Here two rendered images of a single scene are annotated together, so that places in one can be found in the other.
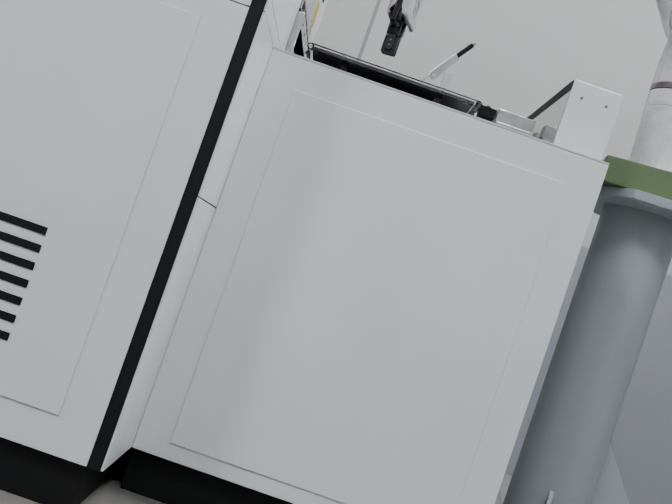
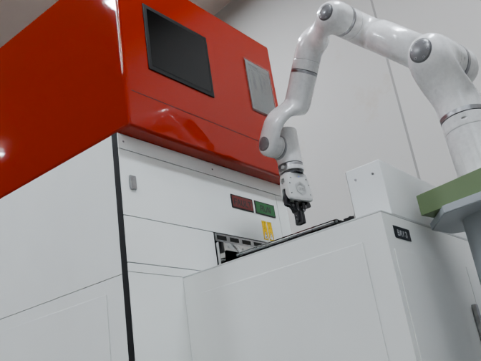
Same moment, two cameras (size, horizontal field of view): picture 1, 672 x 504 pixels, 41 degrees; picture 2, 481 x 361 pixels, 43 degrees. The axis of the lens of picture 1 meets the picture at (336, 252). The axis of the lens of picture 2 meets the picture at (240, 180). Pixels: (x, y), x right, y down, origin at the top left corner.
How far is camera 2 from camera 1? 0.98 m
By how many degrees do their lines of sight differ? 40
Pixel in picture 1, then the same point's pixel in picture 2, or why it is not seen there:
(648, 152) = (459, 170)
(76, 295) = not seen: outside the picture
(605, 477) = not seen: outside the picture
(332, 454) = not seen: outside the picture
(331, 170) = (236, 326)
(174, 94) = (110, 343)
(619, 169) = (428, 200)
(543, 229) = (365, 281)
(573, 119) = (358, 196)
